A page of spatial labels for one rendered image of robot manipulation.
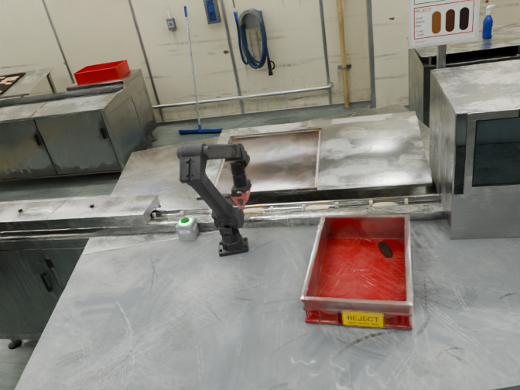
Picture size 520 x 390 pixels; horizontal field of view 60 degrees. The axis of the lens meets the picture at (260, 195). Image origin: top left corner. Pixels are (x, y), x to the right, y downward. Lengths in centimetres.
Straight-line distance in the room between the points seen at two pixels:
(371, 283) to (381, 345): 26
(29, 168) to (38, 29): 209
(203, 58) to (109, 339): 452
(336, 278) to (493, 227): 58
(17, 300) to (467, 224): 226
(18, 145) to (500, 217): 446
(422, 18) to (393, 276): 140
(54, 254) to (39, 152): 273
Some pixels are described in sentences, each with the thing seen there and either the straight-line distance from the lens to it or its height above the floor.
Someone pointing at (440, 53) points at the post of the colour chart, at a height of 123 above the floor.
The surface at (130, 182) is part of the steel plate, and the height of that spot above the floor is 82.
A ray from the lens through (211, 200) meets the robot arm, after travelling 158.
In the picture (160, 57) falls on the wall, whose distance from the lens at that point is 593.
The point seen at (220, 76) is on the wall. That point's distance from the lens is 575.
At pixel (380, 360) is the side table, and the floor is 82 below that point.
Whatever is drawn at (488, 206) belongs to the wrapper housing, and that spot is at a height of 96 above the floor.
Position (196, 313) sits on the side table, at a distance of 158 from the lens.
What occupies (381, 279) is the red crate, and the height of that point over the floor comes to 82.
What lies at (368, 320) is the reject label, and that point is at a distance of 140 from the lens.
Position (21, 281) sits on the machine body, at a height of 55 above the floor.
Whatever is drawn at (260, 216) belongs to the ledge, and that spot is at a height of 86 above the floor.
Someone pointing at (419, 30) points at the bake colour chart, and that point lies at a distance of 253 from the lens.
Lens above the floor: 185
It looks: 28 degrees down
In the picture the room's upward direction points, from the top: 11 degrees counter-clockwise
